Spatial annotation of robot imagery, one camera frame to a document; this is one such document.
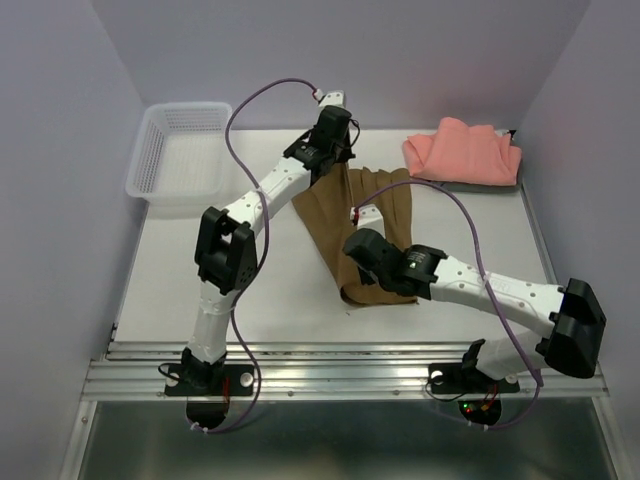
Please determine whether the olive brown skirt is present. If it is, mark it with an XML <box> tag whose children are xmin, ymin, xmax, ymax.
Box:
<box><xmin>292</xmin><ymin>164</ymin><xmax>416</xmax><ymax>307</ymax></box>

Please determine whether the pink skirt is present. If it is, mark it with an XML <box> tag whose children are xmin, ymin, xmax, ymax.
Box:
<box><xmin>402</xmin><ymin>117</ymin><xmax>522</xmax><ymax>187</ymax></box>

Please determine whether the grey pleated skirt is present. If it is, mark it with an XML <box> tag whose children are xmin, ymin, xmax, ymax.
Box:
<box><xmin>436</xmin><ymin>182</ymin><xmax>521</xmax><ymax>195</ymax></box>

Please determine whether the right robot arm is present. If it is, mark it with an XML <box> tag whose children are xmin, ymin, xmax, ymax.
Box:
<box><xmin>343</xmin><ymin>228</ymin><xmax>606</xmax><ymax>390</ymax></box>

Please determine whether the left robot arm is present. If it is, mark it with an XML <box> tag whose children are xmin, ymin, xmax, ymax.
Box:
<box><xmin>181</xmin><ymin>105</ymin><xmax>354</xmax><ymax>394</ymax></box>

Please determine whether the white plastic bin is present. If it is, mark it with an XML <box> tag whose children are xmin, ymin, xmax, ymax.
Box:
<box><xmin>125</xmin><ymin>101</ymin><xmax>232</xmax><ymax>206</ymax></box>

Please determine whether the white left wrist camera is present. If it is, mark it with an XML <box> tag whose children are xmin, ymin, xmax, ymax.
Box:
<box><xmin>312</xmin><ymin>89</ymin><xmax>346</xmax><ymax>109</ymax></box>

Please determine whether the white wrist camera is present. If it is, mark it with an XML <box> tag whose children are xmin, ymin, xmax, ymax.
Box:
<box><xmin>312</xmin><ymin>89</ymin><xmax>346</xmax><ymax>109</ymax></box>
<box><xmin>349</xmin><ymin>204</ymin><xmax>385</xmax><ymax>237</ymax></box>

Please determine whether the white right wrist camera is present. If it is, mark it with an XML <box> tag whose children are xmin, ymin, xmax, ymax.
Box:
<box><xmin>349</xmin><ymin>204</ymin><xmax>385</xmax><ymax>237</ymax></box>

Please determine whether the aluminium rail frame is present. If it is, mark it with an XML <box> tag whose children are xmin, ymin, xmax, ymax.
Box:
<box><xmin>54</xmin><ymin>130</ymin><xmax>621</xmax><ymax>480</ymax></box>

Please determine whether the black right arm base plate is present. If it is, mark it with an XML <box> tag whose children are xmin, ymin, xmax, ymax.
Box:
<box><xmin>428</xmin><ymin>363</ymin><xmax>520</xmax><ymax>395</ymax></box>

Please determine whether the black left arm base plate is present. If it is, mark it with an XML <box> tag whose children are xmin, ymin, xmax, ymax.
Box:
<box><xmin>158</xmin><ymin>363</ymin><xmax>255</xmax><ymax>397</ymax></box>

